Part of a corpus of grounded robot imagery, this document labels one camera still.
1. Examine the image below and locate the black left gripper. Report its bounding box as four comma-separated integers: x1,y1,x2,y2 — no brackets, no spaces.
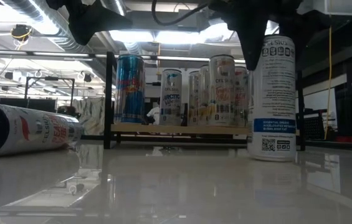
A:
46,0,133,46

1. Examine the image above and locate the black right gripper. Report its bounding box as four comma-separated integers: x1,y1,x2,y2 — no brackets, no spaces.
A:
208,0,331,72

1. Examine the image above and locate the Celsius can blue band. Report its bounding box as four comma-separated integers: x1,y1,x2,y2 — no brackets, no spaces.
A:
246,34,297,162

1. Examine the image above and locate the silver blue Red Bull can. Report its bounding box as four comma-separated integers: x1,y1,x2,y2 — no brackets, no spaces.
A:
114,54,146,124

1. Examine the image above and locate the plain silver beverage can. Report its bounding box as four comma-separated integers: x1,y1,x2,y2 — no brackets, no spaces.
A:
159,68,183,126

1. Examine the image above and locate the black-top white Celsius can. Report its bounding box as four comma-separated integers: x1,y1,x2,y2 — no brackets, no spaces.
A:
0,103,85,157

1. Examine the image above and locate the white ceiling box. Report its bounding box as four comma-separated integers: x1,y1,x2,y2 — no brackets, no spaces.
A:
300,0,352,17

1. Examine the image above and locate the white patterned sheet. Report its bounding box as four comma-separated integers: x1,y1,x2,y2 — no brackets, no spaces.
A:
72,96,106,136

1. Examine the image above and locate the person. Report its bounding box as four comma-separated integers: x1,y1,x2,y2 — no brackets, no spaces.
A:
146,98,161,125

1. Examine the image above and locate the white glossy table sheet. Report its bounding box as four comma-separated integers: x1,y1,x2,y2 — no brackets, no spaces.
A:
0,141,352,224

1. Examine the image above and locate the silver round air duct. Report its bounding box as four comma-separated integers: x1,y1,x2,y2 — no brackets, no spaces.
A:
100,0,127,17

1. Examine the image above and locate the silver spiral air duct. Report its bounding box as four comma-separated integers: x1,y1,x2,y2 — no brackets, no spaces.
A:
0,0,97,54

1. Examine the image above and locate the black frame stand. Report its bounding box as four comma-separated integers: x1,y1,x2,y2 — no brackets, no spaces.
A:
23,75,76,108

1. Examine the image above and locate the black ceiling camera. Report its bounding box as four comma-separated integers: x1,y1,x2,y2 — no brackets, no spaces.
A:
9,23,33,42

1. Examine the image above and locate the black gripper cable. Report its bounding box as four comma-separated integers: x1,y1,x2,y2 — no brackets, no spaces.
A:
151,0,210,27

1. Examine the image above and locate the black wire basket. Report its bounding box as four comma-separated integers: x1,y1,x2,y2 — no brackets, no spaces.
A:
296,108,338,144

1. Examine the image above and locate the wooden shelf black metal frame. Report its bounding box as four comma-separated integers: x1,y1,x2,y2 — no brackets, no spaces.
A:
103,50,307,152

